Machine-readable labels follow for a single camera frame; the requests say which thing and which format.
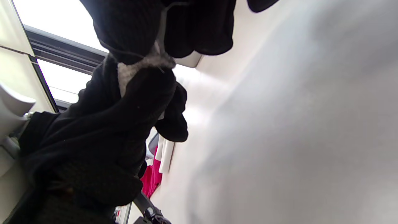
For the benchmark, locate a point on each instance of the white sock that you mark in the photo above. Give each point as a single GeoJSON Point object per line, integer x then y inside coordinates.
{"type": "Point", "coordinates": [166, 155]}

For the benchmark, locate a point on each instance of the person's left hand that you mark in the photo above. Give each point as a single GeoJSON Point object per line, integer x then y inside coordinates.
{"type": "Point", "coordinates": [259, 4]}

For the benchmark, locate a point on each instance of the person's right hand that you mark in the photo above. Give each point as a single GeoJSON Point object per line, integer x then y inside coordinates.
{"type": "Point", "coordinates": [93, 140]}

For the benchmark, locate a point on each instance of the pink sock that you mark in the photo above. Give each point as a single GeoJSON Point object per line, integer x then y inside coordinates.
{"type": "Point", "coordinates": [152, 180]}

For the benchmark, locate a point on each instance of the grey sock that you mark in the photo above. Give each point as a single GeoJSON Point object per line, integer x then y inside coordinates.
{"type": "Point", "coordinates": [130, 70]}

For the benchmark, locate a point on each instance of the grey white tracking controller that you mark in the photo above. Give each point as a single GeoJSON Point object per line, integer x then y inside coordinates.
{"type": "Point", "coordinates": [12, 105]}

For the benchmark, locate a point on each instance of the grey plastic divided organizer box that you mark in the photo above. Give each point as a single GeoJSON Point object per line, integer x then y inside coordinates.
{"type": "Point", "coordinates": [189, 60]}

